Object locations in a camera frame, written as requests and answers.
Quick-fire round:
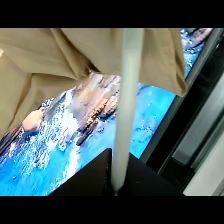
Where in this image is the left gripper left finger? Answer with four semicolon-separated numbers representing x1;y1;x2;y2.
49;148;113;197

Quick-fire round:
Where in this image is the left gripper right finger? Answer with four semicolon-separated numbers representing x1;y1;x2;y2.
123;153;184;197

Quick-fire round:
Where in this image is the tan shirt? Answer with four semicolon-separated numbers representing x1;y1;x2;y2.
0;28;188;194

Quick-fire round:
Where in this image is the silver frame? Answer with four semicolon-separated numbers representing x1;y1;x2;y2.
158;76;224;197

